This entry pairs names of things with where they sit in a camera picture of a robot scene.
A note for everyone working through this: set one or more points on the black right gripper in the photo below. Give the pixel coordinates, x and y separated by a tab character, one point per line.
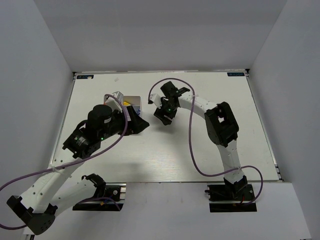
161	113

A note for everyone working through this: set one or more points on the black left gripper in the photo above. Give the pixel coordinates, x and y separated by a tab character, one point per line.
137	124

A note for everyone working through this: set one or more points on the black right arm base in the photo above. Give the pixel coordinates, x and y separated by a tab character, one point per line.
221	202

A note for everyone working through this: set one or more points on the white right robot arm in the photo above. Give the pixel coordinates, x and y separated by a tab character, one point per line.
221	126

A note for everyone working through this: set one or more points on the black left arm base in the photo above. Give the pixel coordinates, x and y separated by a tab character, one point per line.
108	197

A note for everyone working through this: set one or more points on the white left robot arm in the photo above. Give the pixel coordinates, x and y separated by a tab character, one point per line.
39	206

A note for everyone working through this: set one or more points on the white right organizer tray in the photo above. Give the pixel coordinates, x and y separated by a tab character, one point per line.
135	101

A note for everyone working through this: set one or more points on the right blue corner label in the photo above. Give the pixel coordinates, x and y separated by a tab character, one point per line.
235	74

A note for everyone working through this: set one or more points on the blue corner label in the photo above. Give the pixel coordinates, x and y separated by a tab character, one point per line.
84	77
235	74

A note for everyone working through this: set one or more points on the left blue corner label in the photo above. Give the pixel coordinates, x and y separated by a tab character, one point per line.
84	77

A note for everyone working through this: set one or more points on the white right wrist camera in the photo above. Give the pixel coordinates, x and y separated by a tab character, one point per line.
155	99

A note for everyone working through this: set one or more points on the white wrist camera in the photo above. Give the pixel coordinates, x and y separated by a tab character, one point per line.
155	99
117	101

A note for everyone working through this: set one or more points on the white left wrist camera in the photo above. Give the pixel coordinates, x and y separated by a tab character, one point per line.
117	101

